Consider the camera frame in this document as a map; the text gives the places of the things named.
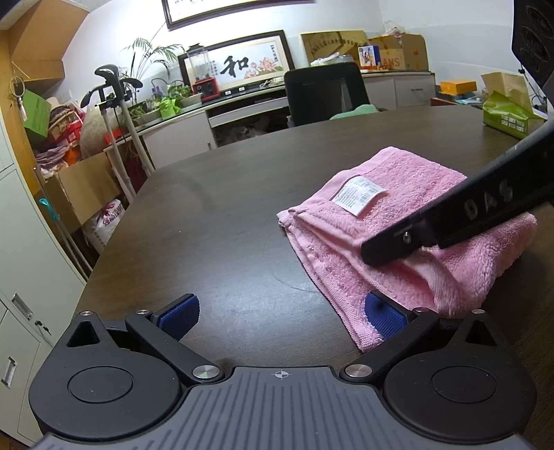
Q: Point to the green cloth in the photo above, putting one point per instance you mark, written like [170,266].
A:
[355,111]

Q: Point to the cardboard boxes on counter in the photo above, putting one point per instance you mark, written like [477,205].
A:
[333,45]

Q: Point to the metal stand with black arms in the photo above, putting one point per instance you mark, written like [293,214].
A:
[114,130]

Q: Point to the pile of bags and packets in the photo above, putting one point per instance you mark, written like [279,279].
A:
[58,138]

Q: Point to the tall palm plant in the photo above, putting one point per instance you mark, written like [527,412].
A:
[147,56]

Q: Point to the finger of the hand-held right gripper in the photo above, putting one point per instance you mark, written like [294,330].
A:
[389,246]

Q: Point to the cardboard box with red print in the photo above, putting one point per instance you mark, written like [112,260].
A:
[407,54]

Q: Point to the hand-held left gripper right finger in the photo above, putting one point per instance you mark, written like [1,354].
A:
[383,316]

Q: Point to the beige burlap sack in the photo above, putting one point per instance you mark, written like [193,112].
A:
[95,130]

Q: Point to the planter with small plants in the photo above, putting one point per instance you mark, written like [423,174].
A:
[147,114]

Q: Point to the pink towel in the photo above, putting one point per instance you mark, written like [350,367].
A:
[402,181]

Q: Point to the green cardboard box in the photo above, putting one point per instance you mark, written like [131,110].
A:
[37,112]

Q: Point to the grey metal filing cabinet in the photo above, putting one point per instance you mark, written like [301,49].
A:
[26,303]

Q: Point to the wooden wall shelf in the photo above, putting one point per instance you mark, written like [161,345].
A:
[39,39]

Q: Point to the hanging dream catcher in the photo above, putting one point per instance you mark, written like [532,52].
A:
[19,95]

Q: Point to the white sideboard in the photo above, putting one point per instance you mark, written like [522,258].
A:
[181,138]

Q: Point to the green tissue packet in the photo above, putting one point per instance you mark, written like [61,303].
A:
[506,114]

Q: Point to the black office chair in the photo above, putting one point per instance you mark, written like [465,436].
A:
[322,93]

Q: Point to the large open cardboard box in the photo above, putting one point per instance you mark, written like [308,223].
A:
[82,190]

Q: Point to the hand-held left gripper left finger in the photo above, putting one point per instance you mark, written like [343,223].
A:
[179,313]

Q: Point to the clear plastic bag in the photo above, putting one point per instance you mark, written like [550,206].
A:
[394,29]

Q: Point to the red blender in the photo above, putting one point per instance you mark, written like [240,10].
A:
[205,88]

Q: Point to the small colourful box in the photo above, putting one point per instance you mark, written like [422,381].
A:
[368,56]

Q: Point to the dark framed wall picture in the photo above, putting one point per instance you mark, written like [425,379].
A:
[207,11]

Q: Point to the green wrapped pot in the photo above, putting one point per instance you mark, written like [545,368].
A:
[169,109]

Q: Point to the framed calligraphy picture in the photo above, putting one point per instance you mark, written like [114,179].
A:
[242,65]

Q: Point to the yellow flat box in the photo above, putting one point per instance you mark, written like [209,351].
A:
[456,86]

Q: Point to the white printed rice sack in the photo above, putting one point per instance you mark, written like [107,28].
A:
[106,225]

